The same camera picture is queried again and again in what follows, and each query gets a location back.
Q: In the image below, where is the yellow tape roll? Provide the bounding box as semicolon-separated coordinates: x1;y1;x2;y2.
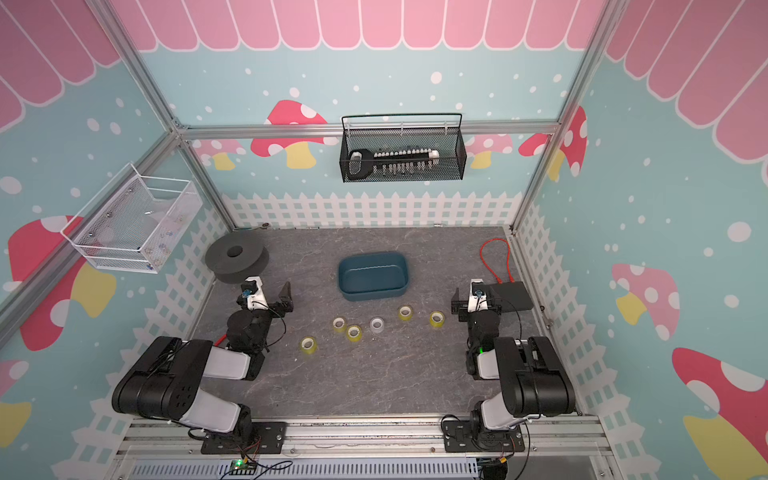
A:
429;311;445;328
300;336;317;355
332;316;347;333
398;305;413;321
345;325;363;342

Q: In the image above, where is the black flat box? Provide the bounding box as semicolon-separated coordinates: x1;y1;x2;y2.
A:
488;282;534;313

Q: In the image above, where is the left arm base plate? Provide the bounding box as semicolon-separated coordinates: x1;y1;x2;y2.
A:
200;421;288;455

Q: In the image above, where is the black wire mesh basket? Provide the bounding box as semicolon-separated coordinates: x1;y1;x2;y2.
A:
339;113;467;183

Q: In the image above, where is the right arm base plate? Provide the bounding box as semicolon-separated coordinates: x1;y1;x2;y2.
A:
440;416;525;455

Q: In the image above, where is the teal plastic storage box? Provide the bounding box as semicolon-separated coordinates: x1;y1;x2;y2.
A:
338;251;410;302

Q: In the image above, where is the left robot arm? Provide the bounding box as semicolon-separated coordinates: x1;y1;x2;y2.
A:
111;276;294;449

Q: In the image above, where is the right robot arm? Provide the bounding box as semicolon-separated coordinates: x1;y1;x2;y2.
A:
451;279;576;436

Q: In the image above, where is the white wire mesh basket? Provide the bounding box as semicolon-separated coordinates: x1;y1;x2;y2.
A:
60;164;203;274

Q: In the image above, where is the white transparent tape roll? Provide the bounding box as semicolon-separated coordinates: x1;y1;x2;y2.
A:
369;317;385;334

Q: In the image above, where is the green circuit board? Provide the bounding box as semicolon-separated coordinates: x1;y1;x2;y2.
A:
229;459;257;476

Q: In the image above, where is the black socket wrench set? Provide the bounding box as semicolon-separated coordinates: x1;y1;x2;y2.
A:
347;148;440;181

